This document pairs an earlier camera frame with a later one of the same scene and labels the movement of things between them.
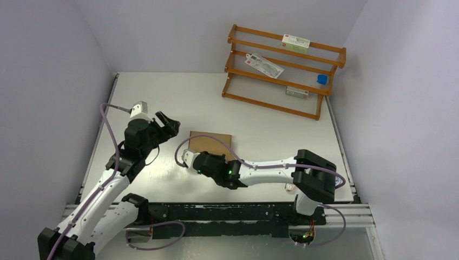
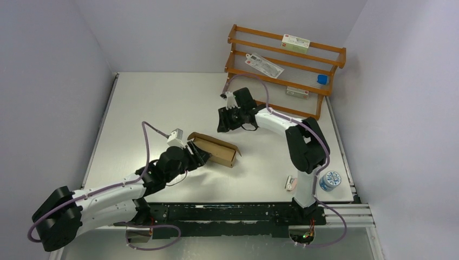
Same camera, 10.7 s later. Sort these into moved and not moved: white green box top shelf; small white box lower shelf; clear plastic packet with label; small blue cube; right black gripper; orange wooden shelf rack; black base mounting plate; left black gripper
Moved: left black gripper; right black gripper
Not moved: small white box lower shelf; black base mounting plate; clear plastic packet with label; white green box top shelf; orange wooden shelf rack; small blue cube
